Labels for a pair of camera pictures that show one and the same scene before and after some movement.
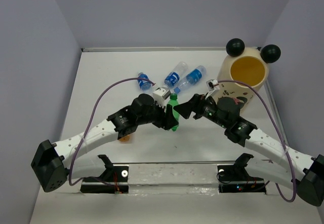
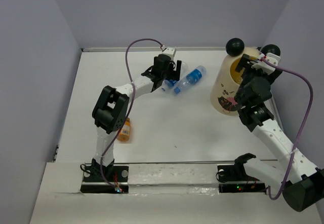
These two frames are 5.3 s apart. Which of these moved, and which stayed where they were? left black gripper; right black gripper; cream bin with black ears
Moved: left black gripper; right black gripper
Stayed: cream bin with black ears
